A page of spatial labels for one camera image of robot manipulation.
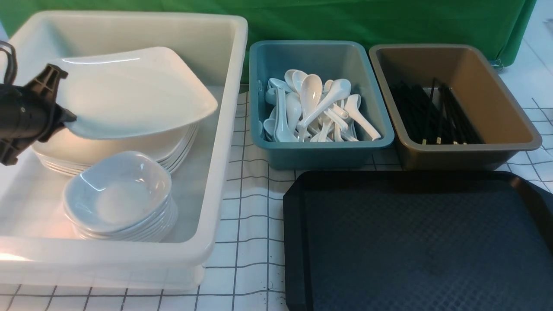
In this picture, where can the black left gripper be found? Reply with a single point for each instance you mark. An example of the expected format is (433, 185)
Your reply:
(27, 113)

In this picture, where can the brown plastic bin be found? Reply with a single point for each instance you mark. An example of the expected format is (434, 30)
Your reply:
(490, 106)

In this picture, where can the white grid tablecloth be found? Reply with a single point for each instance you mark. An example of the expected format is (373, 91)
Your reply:
(246, 270)

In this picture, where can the white spoon pile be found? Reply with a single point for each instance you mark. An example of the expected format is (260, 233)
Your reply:
(351, 107)
(281, 132)
(339, 90)

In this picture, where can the teal plastic bin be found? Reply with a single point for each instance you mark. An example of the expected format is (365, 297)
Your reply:
(329, 60)

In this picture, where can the stack of white bowls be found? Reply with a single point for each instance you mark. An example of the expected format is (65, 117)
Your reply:
(126, 197)

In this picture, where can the white square rice plate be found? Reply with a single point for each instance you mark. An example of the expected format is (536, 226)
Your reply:
(132, 93)

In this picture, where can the white spoon top pile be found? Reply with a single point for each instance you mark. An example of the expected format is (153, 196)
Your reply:
(339, 90)

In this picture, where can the stack of white plates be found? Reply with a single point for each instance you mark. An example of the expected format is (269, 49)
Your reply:
(70, 155)

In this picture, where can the green cloth backdrop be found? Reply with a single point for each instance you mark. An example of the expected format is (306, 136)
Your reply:
(495, 27)

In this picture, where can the bundle of black chopsticks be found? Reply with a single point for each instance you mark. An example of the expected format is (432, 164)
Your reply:
(433, 116)

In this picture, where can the white spoon left pile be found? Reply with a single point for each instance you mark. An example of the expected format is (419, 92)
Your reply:
(281, 132)

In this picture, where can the white spoon right pile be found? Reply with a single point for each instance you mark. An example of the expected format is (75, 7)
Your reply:
(351, 107)

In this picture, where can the black serving tray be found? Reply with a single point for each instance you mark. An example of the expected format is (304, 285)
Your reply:
(417, 241)

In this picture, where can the large white plastic tub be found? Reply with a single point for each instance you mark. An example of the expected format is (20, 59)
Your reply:
(38, 244)

